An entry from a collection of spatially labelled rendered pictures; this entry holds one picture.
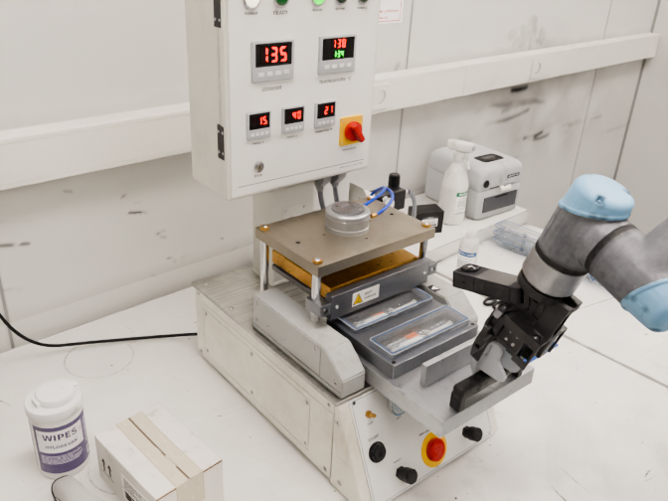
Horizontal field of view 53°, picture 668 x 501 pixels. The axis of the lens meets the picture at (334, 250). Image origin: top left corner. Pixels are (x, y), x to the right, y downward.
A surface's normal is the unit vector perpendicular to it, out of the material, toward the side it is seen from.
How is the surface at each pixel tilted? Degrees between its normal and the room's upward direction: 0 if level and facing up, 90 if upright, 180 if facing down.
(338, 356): 41
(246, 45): 90
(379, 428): 65
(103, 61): 90
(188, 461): 1
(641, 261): 47
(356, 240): 0
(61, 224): 90
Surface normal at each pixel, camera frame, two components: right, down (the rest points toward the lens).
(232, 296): 0.05, -0.89
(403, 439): 0.59, -0.04
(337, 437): -0.77, 0.25
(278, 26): 0.63, 0.37
